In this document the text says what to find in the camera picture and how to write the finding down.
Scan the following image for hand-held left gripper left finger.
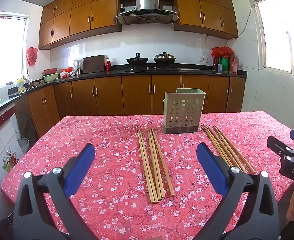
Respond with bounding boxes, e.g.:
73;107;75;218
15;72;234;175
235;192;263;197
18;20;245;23
13;143;97;240

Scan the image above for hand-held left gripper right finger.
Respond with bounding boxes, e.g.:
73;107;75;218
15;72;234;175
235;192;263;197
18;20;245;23
196;142;280;240

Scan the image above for light bamboo chopstick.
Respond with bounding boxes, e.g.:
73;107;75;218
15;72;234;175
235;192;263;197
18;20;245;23
149;129;164;200
147;129;160;202
151;129;175;197
138;130;155;204

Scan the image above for perforated beige utensil holder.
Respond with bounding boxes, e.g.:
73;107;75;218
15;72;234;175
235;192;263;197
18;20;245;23
163;88;206;134

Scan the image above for red floral tablecloth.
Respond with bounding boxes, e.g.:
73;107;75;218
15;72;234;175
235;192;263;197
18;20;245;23
0;110;294;240

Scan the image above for wooden base cabinets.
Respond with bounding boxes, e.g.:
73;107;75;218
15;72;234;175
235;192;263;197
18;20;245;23
15;74;246;138

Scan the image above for green bottle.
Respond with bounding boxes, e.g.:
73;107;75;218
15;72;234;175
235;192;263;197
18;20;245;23
220;56;230;73

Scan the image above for green plastic basin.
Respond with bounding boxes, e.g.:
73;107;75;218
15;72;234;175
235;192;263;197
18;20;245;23
42;73;61;83

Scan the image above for red and white plastic bag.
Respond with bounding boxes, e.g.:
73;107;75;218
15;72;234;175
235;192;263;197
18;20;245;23
60;67;76;78

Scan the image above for black kitchen countertop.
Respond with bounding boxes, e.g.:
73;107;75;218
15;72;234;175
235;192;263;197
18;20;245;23
0;64;247;120

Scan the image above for glass jars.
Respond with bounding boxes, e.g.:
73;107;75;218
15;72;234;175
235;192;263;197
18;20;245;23
73;59;84;75

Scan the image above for metal sink faucet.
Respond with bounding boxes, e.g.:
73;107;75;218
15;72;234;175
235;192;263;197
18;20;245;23
26;69;34;89

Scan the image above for dark wooden cutting board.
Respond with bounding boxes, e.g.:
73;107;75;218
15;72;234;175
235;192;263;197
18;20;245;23
82;55;105;74

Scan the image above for window with security bars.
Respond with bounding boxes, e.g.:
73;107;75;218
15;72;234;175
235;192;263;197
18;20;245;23
248;0;294;80

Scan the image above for crumpled red plastic bag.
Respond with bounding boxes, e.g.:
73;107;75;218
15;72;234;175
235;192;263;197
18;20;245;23
211;47;234;58

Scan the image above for black gas stove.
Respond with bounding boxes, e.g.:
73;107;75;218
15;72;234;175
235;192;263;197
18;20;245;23
124;65;181;72

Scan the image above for black pan with lid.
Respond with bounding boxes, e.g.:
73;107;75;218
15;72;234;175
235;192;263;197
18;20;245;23
153;52;176;64

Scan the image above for black wok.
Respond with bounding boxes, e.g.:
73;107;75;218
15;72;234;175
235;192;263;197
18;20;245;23
126;52;149;67

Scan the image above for red plastic bag on hook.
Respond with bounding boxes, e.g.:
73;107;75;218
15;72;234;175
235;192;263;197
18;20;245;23
25;47;38;67

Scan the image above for steel range hood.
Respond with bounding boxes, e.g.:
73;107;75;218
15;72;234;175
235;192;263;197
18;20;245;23
116;0;179;25

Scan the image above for window with white frame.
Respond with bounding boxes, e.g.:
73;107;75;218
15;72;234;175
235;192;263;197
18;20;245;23
0;14;29;93

